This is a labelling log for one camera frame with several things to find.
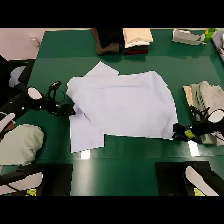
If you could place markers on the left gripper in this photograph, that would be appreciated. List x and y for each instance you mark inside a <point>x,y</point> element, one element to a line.
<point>63,109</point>

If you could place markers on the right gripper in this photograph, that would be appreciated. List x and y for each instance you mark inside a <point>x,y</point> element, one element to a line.
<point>181,131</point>

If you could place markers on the white shirt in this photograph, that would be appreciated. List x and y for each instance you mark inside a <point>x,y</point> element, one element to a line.
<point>126,103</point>

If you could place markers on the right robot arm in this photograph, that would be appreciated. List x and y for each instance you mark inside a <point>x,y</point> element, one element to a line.
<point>213,124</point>

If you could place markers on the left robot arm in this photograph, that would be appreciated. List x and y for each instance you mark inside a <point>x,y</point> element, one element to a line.
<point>32,100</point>

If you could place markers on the beige garment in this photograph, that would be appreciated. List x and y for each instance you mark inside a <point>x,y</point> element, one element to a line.
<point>188,95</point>

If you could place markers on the grey garment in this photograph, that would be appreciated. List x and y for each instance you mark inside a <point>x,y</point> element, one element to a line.
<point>210,95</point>

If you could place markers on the pale green garment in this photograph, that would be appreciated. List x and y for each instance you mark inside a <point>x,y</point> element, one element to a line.
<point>20,144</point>

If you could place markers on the brown garment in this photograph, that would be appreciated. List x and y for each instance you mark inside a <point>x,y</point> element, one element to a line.
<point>106,49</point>

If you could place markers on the black garment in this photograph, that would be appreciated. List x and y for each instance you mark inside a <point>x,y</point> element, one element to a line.
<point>108,36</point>

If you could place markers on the red garment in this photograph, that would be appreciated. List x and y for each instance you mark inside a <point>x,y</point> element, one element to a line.
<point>136,51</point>

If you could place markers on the white garment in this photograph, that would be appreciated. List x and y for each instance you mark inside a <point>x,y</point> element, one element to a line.
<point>186,36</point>

